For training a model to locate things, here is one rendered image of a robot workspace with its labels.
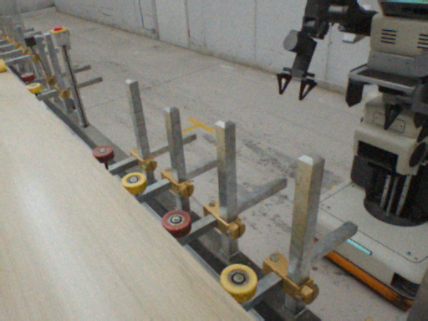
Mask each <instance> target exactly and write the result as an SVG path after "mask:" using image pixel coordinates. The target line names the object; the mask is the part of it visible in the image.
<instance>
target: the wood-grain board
mask: <svg viewBox="0 0 428 321"><path fill-rule="evenodd" d="M0 321H255V320H254V319H253V318H252V317H251V316H250V315H249V314H248V313H247V312H246V311H245V310H244V309H243V308H242V307H241V306H240V305H239V303H238V302H237V301H236V300H235V299H234V298H233V296H232V295H231V294H230V293H229V292H228V291H227V290H226V289H225V288H224V287H223V286H222V285H221V284H220V283H219V282H218V281H217V280H216V279H215V278H214V277H213V276H212V275H211V274H210V273H209V272H208V271H206V270H205V269H204V268H203V267H202V266H201V265H200V264H199V263H198V262H197V261H196V260H195V259H194V258H193V257H192V256H191V255H190V254H189V253H188V252H187V251H186V250H185V249H184V248H183V247H182V246H181V245H180V244H179V243H178V242H177V241H176V239H175V238H174V237H173V236H172V235H171V234H170V233H169V232H168V231H167V230H166V229H165V228H164V227H163V226H162V225H161V224H160V223H159V222H158V221H157V220H156V219H155V218H154V217H153V216H152V215H151V214H150V213H149V212H148V211H147V210H146V209H145V208H144V207H143V206H142V205H141V204H140V203H139V202H138V201H137V200H136V199H135V198H134V197H133V196H132V195H131V194H130V193H129V192H128V191H127V190H126V189H125V188H124V187H123V186H122V185H121V184H120V183H119V182H118V181H117V180H116V179H115V178H114V177H113V176H112V175H111V174H110V173H109V172H108V171H107V170H106V169H105V168H104V167H103V166H102V164H101V163H100V162H99V161H98V160H97V159H96V158H95V157H94V156H93V155H92V154H91V153H90V152H89V151H88V150H87V149H86V148H85V147H84V146H83V145H82V144H81V143H80V142H79V141H78V140H77V139H76V138H75V137H74V136H73V135H72V134H71V133H69V132H68V131H67V130H66V129H65V128H64V127H63V126H62V125H61V124H60V123H59V122H58V121H57V120H56V119H55V118H54V117H53V116H52V115H51V114H50V113H49V112H48V110H47V109H46V108H45V107H44V106H43V105H42V104H41V103H40V102H39V101H38V99H37V98H36V97H35V96H34V95H33V94H32V93H31V92H30V91H29V90H28V89H27V88H26V87H25V86H24V85H23V84H22V83H21V82H20V81H19V80H18V79H17V78H16V77H15V76H13V75H12V74H11V73H10V72H9V71H8V70H7V71H4V72H1V73H0Z"/></svg>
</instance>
